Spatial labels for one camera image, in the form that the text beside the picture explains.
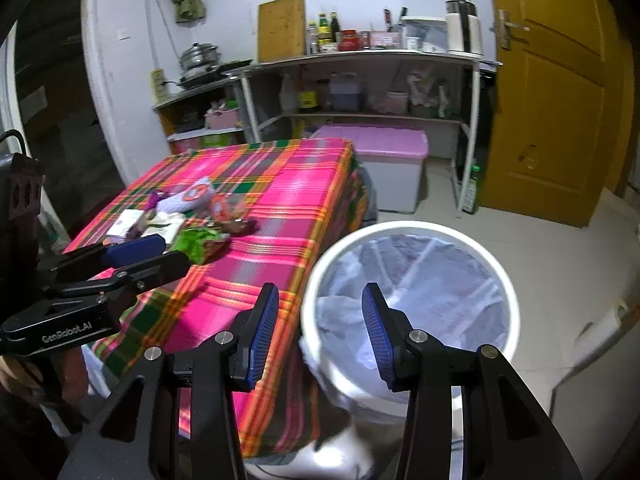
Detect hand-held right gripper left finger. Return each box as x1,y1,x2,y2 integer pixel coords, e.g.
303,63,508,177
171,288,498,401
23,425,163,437
59,282,280,480

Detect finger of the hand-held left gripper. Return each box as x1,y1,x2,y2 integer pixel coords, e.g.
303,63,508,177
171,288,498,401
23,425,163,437
42,234,167,284
42,251,191,307

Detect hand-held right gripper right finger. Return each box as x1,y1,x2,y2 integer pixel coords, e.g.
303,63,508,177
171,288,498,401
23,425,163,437
361,282,583,480

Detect white carton with purple print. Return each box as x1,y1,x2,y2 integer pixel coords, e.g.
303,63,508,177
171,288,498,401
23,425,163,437
107,210,147,239

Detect white tissue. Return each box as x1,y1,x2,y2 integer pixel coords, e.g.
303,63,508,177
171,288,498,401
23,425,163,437
144,212,187,247

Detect green wrapper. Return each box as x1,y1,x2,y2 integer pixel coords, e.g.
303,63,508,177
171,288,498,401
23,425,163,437
172,227,222,264

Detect dark red wrapper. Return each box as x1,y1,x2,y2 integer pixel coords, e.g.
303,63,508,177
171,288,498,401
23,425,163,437
212,219,259,253

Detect orange snack packet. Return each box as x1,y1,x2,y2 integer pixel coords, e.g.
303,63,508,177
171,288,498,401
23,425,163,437
209,192,249,223

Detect white round trash bin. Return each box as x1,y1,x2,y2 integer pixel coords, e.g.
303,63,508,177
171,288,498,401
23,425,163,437
299,220,521,422

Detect person's left hand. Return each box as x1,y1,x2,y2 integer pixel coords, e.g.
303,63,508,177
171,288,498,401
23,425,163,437
0,347,91,411

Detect white packet with orange circle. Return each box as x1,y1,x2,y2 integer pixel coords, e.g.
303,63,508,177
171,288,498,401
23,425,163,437
159,176,217,214

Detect clear plastic bin liner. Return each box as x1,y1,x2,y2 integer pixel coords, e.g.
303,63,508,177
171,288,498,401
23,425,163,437
305,232,511,418

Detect green printed box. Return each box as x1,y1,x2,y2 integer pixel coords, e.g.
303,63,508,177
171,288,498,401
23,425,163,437
200,132,246,150

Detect pink plaid tablecloth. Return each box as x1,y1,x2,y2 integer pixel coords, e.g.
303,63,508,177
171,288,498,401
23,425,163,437
64,139,372,458

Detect pink plastic basket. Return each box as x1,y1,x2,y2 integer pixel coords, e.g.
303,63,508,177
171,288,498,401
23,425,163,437
204,105,244,131

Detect small wooden shelf unit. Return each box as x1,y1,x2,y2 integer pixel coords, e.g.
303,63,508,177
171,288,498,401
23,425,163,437
152,81,252,156

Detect green glass bottle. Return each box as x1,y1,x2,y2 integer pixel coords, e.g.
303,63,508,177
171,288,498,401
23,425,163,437
460,159,481,215

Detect black cooktop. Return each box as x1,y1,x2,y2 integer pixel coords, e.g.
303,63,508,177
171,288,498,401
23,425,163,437
176,60,254,89

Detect grey storage box pink lid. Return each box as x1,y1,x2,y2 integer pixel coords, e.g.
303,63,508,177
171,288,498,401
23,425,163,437
309,125,430,214

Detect steel lidded pot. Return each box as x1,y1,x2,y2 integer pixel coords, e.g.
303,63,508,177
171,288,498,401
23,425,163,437
179,42,221,74

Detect white plastic jug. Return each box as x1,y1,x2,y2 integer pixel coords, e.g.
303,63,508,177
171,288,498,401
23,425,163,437
278,74,300,114

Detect dark bottle yellow label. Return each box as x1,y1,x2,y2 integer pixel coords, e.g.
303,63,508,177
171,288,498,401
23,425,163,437
298,77,321,114

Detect white appliance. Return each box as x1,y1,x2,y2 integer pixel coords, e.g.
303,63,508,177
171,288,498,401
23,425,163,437
549,297,640,480

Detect pink tub white lid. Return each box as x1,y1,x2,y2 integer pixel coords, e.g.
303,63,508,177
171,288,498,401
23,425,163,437
384,90,411,115

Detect purple plastic jug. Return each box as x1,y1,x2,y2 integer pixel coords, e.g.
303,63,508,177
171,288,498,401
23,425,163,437
328,72,362,112

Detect crumpled plastic bags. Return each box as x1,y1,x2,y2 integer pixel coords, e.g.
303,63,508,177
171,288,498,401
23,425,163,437
407,72,454,119

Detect wooden cutting board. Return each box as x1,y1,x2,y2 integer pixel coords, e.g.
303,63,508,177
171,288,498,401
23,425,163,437
257,0,307,63

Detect white metal shelf rack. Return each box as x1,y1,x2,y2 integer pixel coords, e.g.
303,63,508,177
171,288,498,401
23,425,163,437
240,49,504,217

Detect yellow wooden door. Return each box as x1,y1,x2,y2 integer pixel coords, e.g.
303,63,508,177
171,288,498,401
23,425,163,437
482,0,637,229

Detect pink utensil box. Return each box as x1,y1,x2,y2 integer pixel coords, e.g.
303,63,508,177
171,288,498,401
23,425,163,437
370,30,404,50

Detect clear container white lid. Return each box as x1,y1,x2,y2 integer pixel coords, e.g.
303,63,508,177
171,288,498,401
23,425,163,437
400,16,449,54

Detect white electric kettle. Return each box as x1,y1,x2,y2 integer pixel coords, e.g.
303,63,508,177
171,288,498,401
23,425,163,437
444,0,485,56

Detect black cable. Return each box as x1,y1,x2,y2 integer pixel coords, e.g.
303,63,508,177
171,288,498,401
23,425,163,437
0,129,29,157

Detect metal door handle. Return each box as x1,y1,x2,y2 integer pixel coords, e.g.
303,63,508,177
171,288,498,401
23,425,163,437
492,9,531,51

